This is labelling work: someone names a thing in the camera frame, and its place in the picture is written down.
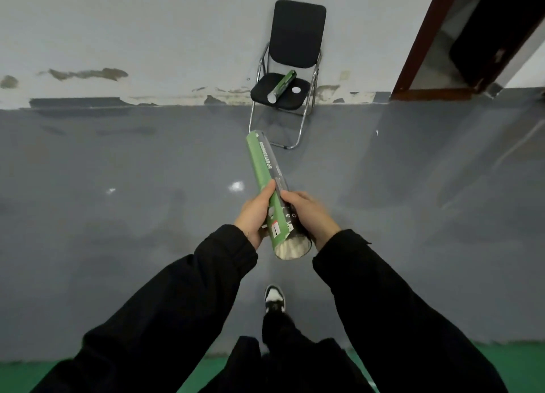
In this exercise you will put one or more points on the person's left hand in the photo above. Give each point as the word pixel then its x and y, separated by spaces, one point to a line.
pixel 251 218

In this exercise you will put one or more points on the person's right hand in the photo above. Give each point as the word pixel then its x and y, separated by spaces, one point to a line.
pixel 315 222

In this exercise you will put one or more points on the person's left thumb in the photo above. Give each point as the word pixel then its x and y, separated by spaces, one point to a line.
pixel 266 194

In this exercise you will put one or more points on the person's right thumb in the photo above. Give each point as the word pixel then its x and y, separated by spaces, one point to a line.
pixel 293 197

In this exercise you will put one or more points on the green shuttlecock tube with label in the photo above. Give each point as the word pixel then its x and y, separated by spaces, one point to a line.
pixel 260 160

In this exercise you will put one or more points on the person's right forearm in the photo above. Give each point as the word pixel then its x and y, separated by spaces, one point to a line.
pixel 396 320

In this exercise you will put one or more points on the person's left forearm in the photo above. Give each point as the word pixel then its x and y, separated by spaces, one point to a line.
pixel 170 311

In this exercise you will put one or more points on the white shuttlecocks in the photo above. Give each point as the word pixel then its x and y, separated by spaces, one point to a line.
pixel 293 248

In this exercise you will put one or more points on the black and white shoe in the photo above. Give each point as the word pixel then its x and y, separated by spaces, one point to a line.
pixel 274 299

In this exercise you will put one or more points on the black trouser leg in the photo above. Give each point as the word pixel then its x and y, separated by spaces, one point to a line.
pixel 283 331

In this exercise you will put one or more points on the black folding chair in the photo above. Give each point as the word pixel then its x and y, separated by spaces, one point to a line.
pixel 298 35

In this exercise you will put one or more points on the black jacket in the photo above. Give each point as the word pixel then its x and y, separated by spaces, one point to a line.
pixel 289 371

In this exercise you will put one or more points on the dark door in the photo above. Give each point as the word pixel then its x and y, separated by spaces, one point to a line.
pixel 489 35

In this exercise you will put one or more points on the brown door frame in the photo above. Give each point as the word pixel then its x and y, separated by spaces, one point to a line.
pixel 425 35

